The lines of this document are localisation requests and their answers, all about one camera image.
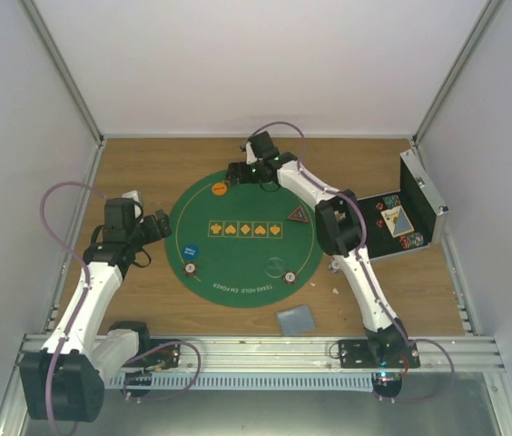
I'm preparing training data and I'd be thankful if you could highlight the orange big blind button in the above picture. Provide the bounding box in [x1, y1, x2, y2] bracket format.
[212, 182, 228, 196]

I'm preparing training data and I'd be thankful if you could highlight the black red all-in triangle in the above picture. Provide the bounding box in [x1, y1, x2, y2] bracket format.
[288, 205, 309, 223]

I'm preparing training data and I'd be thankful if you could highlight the blue small blind button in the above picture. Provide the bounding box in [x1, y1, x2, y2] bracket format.
[181, 243, 199, 261]

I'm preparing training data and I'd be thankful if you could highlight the red poker chip stack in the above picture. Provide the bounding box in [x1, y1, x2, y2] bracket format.
[282, 271, 298, 284]

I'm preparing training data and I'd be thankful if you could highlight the blue poker chip stack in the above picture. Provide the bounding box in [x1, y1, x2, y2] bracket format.
[329, 258, 342, 273]

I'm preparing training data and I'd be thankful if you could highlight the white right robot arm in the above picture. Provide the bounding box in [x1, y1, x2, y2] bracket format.
[225, 128, 409, 368]

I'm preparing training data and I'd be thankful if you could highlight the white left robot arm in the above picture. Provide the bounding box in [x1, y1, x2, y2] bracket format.
[20, 191, 172, 422]

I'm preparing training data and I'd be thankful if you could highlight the round green poker mat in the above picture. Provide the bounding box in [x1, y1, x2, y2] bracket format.
[165, 172, 323, 308]

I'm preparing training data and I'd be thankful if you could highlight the card deck in case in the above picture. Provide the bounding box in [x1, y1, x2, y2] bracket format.
[380, 204, 415, 238]

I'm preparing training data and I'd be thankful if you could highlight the aluminium poker case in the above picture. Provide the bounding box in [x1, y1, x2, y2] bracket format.
[358, 149, 448, 260]

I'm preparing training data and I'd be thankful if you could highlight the blue playing card deck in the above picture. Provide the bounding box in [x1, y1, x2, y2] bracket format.
[276, 305, 316, 337]

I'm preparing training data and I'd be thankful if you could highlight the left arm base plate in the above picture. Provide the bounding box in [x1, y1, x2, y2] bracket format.
[122, 339, 181, 372]

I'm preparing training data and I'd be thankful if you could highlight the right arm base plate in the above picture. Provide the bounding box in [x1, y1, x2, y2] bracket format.
[328, 339, 421, 369]

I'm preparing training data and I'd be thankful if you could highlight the grey slotted cable duct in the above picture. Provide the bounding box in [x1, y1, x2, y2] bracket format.
[127, 372, 373, 392]

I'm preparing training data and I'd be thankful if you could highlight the aluminium frame rail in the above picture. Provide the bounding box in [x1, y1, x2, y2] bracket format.
[15, 333, 507, 372]

